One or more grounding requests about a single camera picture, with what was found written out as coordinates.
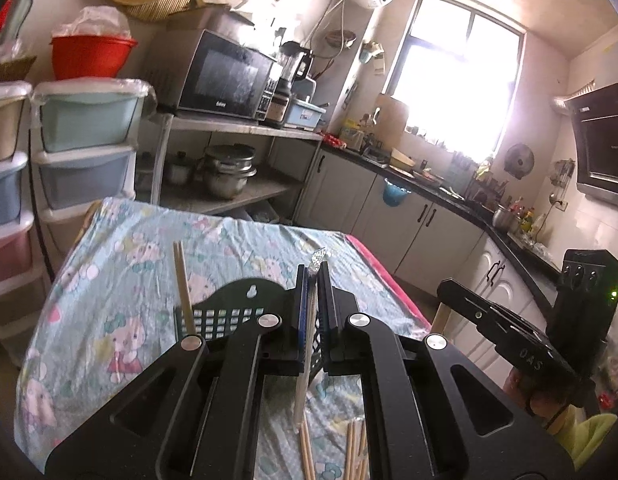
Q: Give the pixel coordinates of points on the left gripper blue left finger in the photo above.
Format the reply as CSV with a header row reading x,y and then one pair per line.
x,y
301,303

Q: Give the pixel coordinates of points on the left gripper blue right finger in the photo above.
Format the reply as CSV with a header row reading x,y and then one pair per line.
x,y
327,311

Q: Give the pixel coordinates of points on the wooden chopstick pair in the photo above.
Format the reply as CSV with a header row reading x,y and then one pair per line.
x,y
357,457
303,380
183,287
306,452

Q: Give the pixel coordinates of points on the white kitchen cabinets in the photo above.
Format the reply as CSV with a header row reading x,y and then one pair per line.
x,y
426,239

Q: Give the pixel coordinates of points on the kitchen window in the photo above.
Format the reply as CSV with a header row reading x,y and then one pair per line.
x,y
456,73

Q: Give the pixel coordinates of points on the person's right hand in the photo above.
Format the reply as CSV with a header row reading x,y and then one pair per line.
x,y
549,405

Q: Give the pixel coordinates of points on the dark green utensil basket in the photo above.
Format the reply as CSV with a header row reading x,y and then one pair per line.
x,y
241,302

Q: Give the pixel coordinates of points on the pink blanket under cloth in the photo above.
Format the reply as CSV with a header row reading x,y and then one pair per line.
x,y
389,281

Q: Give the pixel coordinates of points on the blue hanging bin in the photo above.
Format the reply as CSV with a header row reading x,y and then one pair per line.
x,y
394,195

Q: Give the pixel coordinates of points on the stainless steel pot stack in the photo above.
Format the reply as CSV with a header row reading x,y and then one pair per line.
x,y
226,169

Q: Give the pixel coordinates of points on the metal shelf rack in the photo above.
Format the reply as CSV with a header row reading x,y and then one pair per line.
x,y
192,196

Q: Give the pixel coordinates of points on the blue dish rack box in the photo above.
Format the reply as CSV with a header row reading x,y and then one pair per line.
x,y
303,115

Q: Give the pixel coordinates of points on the hello kitty patterned tablecloth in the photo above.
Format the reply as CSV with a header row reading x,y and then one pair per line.
x,y
109,314

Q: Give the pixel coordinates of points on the wooden cutting board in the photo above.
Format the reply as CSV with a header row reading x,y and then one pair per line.
x,y
391,120

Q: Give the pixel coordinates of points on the black range hood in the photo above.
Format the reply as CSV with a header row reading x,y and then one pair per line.
x,y
594,120

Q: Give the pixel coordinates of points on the black blender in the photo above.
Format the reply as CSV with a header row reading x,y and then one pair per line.
x,y
296,62

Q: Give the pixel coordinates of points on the black microwave oven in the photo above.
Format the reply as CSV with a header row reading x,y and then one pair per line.
x,y
199,71

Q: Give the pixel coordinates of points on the right pastel drawer tower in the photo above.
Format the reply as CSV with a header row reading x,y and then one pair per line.
x,y
83,147

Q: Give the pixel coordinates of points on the pastel drawer tower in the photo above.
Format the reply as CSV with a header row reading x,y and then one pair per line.
x,y
23,280
83,147

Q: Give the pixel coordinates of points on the left pastel drawer tower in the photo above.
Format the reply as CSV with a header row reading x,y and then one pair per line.
x,y
23,280

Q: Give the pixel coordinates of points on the red plastic basin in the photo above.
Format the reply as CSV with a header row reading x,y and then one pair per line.
x,y
89,56

